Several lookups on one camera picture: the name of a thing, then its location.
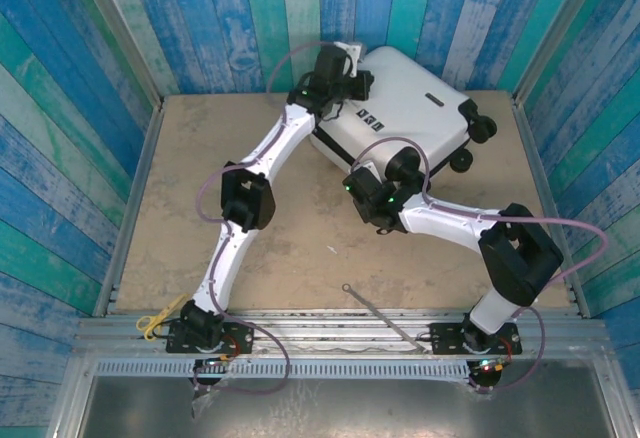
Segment white hard-shell suitcase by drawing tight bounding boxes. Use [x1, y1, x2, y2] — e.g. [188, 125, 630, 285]
[308, 46, 499, 184]

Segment small circuit board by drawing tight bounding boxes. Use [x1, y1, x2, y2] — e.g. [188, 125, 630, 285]
[192, 355, 234, 374]
[472, 356, 507, 374]

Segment steel sheet panel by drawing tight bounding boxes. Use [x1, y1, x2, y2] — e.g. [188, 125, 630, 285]
[49, 357, 631, 438]

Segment yellow scissors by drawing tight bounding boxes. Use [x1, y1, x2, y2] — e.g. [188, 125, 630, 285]
[135, 293, 185, 342]

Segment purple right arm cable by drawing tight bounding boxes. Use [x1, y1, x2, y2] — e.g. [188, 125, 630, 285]
[352, 137, 610, 394]

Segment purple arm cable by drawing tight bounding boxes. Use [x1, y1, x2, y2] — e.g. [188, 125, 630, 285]
[352, 137, 610, 394]
[192, 41, 331, 395]

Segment long metal rod with ring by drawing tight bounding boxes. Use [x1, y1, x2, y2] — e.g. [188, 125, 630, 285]
[341, 282, 429, 354]

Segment aluminium rail frame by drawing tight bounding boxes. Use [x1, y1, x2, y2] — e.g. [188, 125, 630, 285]
[74, 307, 609, 359]

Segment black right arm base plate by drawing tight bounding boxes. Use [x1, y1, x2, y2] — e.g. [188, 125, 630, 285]
[429, 321, 522, 357]

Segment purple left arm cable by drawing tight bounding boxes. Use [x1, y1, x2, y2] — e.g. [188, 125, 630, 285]
[192, 41, 331, 395]

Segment grey slotted cable duct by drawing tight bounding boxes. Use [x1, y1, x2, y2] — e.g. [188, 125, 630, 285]
[94, 359, 471, 379]

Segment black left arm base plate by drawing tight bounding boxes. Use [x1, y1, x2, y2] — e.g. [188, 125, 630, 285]
[165, 320, 255, 355]

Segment aluminium corner post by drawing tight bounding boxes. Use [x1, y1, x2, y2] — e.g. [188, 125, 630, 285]
[69, 0, 165, 109]
[514, 0, 617, 104]

